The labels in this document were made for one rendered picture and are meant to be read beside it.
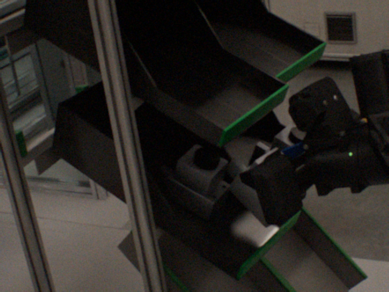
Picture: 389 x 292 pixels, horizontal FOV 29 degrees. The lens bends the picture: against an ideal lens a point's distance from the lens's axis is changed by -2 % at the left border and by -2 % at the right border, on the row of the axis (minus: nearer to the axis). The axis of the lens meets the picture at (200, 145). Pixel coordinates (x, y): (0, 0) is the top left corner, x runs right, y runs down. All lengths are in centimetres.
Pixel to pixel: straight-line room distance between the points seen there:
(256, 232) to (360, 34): 397
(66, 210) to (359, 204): 184
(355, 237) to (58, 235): 170
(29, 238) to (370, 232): 234
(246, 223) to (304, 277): 22
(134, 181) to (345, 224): 246
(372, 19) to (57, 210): 328
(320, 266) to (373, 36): 373
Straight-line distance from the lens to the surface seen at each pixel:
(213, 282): 100
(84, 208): 178
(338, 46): 490
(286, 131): 99
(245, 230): 91
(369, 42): 483
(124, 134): 80
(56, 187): 186
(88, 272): 154
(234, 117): 82
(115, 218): 171
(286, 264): 111
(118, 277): 150
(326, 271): 115
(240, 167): 88
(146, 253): 87
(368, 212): 332
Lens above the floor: 167
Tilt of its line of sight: 24 degrees down
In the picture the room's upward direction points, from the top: 8 degrees counter-clockwise
